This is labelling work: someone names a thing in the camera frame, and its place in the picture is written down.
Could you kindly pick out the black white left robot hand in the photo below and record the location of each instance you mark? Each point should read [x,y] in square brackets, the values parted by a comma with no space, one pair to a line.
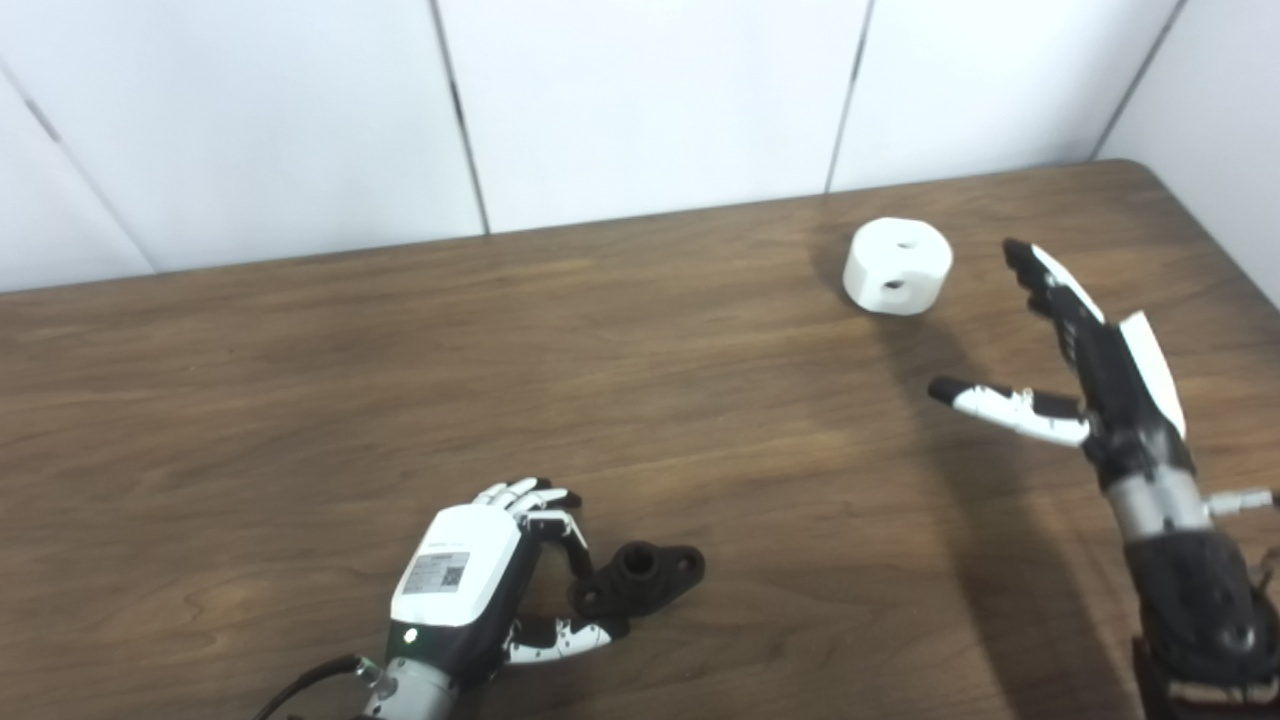
[455,570]

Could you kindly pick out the round white plastic piece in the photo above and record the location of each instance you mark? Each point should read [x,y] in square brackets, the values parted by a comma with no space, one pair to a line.
[895,262]

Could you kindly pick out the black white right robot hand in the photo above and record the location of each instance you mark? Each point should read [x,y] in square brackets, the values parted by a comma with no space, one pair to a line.
[1115,380]

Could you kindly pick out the black plastic holder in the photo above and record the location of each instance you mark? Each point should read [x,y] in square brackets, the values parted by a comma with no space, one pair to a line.
[640,582]

